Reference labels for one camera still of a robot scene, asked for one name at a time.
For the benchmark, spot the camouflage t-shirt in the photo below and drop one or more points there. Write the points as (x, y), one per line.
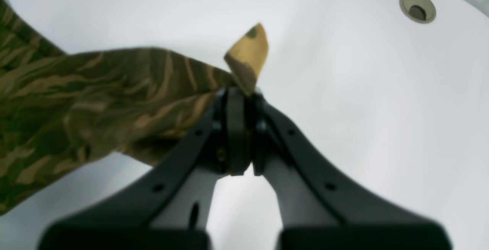
(60, 111)

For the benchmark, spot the right table cable grommet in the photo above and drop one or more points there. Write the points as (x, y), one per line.
(420, 11)

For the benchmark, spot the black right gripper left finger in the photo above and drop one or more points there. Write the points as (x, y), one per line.
(167, 208)

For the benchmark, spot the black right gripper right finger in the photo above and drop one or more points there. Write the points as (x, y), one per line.
(321, 207)

